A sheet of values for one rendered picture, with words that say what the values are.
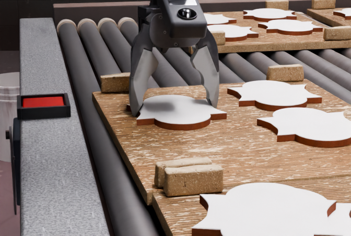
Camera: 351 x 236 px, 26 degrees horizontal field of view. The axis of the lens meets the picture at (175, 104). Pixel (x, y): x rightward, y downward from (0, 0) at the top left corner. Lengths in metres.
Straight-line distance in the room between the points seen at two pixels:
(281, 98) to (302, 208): 0.43
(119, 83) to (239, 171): 0.37
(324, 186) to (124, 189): 0.21
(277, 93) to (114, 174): 0.34
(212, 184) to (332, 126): 0.26
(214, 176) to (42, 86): 0.58
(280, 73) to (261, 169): 0.40
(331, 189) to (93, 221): 0.24
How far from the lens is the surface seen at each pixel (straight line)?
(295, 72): 1.23
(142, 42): 1.01
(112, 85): 1.15
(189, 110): 1.02
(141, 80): 1.01
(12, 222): 3.02
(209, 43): 1.03
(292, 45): 1.55
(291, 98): 1.09
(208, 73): 1.03
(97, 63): 1.47
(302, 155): 0.89
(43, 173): 0.90
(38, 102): 1.14
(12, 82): 3.80
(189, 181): 0.76
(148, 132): 0.96
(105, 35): 1.76
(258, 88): 1.14
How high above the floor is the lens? 1.23
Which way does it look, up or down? 16 degrees down
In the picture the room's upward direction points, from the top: straight up
